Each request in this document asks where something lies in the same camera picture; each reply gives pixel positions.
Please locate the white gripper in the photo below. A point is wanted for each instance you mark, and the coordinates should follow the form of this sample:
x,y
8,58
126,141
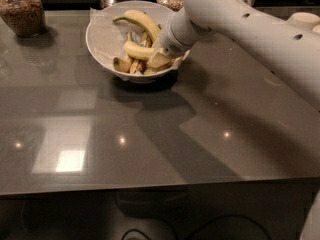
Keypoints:
x,y
170,43

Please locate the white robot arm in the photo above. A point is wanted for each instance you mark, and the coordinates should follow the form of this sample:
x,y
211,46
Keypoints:
x,y
258,113

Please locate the brown spotted banana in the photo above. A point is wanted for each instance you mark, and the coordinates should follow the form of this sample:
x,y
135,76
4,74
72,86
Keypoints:
x,y
138,66

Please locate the small left banana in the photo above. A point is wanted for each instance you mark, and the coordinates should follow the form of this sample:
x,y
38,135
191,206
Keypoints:
x,y
122,64

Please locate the top curved yellow banana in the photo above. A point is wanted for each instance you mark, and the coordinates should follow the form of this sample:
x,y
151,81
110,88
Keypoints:
x,y
142,20

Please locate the white bowl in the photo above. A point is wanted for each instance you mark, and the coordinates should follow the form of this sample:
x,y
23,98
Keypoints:
x,y
103,37

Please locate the white paper liner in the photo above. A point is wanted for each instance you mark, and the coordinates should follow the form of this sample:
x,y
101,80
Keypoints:
x,y
101,37

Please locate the left glass jar of nuts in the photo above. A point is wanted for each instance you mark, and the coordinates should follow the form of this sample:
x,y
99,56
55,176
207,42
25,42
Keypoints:
x,y
26,18

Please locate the stack of white paper bowls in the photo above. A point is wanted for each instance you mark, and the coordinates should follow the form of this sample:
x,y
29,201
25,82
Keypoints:
x,y
305,20

